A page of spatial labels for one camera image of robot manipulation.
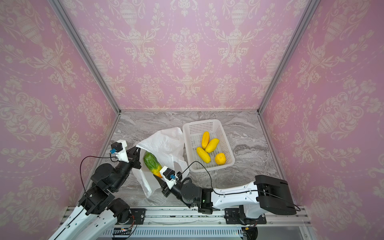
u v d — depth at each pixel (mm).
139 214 747
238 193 471
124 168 593
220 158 874
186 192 495
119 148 555
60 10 705
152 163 593
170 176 523
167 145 794
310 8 687
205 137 999
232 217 731
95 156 539
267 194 413
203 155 928
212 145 947
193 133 1048
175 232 777
